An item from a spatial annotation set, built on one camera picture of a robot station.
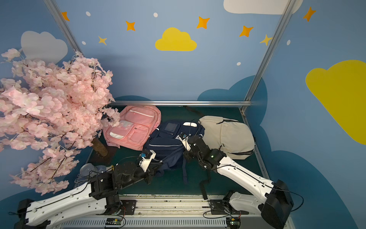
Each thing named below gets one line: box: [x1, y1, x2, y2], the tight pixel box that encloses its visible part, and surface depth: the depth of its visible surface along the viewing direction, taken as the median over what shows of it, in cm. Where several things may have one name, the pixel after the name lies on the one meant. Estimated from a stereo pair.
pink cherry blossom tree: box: [0, 48, 121, 196], surface depth 58 cm
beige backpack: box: [198, 115, 255, 160], surface depth 103 cm
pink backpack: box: [102, 105, 162, 151], surface depth 103 cm
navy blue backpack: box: [143, 120, 205, 184], surface depth 95 cm
